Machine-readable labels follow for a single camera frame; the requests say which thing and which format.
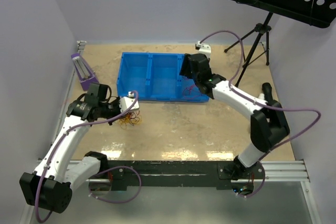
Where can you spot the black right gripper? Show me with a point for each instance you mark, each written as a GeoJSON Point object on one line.
{"type": "Point", "coordinates": [186, 63]}

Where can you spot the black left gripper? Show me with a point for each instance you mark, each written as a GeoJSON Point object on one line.
{"type": "Point", "coordinates": [117, 102]}

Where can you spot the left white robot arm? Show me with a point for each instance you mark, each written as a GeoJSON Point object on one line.
{"type": "Point", "coordinates": [52, 183]}

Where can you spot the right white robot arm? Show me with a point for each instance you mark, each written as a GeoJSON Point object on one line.
{"type": "Point", "coordinates": [268, 124]}

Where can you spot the purple metronome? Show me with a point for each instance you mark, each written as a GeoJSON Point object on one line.
{"type": "Point", "coordinates": [85, 73]}

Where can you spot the blue three-compartment bin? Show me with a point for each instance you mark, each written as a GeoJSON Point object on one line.
{"type": "Point", "coordinates": [156, 77]}

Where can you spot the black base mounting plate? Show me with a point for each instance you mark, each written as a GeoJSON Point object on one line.
{"type": "Point", "coordinates": [213, 174]}

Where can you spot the white plastic tube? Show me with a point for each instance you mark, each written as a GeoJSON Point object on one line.
{"type": "Point", "coordinates": [262, 97]}

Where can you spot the black microphone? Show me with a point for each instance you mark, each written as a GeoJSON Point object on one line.
{"type": "Point", "coordinates": [267, 91]}

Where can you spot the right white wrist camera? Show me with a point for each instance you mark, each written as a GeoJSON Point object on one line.
{"type": "Point", "coordinates": [203, 48]}

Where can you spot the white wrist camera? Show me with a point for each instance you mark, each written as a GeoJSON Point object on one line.
{"type": "Point", "coordinates": [203, 48]}
{"type": "Point", "coordinates": [129, 103]}

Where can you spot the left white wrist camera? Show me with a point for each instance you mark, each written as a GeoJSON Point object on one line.
{"type": "Point", "coordinates": [129, 103]}

